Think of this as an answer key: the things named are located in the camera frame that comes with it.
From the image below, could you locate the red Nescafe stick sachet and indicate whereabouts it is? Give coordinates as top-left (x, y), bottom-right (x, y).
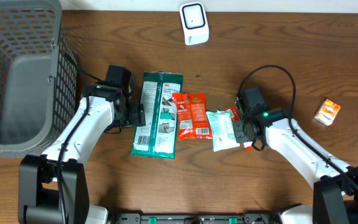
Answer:
top-left (225, 106), bottom-right (253, 151)

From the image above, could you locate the mint green wet wipes pack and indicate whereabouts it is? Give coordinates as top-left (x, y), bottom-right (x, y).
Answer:
top-left (206, 110), bottom-right (240, 152)

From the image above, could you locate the green white 3M package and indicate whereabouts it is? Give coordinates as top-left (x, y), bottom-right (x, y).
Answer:
top-left (131, 72), bottom-right (183, 159)

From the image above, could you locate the red Nescafe coffee pack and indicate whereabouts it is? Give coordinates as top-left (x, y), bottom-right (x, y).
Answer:
top-left (172, 92), bottom-right (213, 140)

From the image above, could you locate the orange tissue packet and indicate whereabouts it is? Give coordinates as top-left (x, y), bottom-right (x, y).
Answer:
top-left (314, 98), bottom-right (341, 126)

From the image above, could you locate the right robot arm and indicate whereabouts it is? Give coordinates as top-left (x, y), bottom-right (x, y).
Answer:
top-left (234, 106), bottom-right (358, 223)

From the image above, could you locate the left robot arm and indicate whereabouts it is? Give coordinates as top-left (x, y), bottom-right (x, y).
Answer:
top-left (18, 84), bottom-right (145, 224)

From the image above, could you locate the white barcode scanner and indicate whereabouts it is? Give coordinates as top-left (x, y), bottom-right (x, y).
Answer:
top-left (179, 2), bottom-right (209, 46)

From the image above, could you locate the grey plastic mesh basket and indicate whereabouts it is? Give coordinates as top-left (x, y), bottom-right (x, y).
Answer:
top-left (0, 1), bottom-right (77, 158)

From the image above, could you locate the right black cable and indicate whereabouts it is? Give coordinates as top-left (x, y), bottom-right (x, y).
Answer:
top-left (237, 64), bottom-right (358, 215)

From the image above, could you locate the black cable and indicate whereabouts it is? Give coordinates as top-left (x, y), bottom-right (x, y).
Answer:
top-left (237, 64), bottom-right (358, 215)
top-left (54, 51), bottom-right (105, 224)

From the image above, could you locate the left black cable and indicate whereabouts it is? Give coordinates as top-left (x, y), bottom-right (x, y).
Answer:
top-left (54, 51), bottom-right (105, 224)

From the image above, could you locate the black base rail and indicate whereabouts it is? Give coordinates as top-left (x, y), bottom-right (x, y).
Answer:
top-left (107, 213), bottom-right (282, 224)

